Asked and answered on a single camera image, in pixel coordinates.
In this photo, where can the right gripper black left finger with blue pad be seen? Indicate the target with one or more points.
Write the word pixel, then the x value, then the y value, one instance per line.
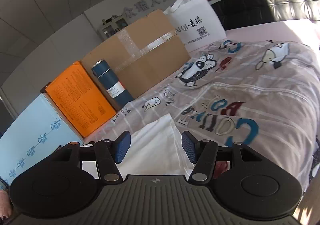
pixel 109 153

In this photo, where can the grey cartoon print bedsheet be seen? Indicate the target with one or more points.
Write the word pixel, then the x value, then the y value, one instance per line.
pixel 263 94

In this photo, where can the orange printed box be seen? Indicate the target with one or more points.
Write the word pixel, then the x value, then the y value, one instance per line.
pixel 79 99

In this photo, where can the grey metal cabinet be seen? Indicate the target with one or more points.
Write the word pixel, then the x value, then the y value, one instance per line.
pixel 112 26

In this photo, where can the person's hand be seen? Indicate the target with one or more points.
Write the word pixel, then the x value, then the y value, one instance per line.
pixel 5 206

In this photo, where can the black leather sofa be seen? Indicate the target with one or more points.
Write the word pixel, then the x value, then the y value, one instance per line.
pixel 244 13

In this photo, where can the large light blue box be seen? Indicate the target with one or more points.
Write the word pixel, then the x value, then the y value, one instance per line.
pixel 37 132

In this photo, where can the dark blue thermos bottle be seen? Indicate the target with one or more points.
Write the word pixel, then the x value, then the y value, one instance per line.
pixel 109 80

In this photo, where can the white garment black trim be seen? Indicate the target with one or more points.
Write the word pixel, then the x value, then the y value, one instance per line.
pixel 156 149

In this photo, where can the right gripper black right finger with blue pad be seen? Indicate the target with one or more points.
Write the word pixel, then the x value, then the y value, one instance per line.
pixel 202 154

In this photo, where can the white shopping bag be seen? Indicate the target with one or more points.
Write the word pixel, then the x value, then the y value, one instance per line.
pixel 196 23

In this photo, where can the brown cardboard box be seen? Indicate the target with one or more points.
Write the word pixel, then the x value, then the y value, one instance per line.
pixel 141 55

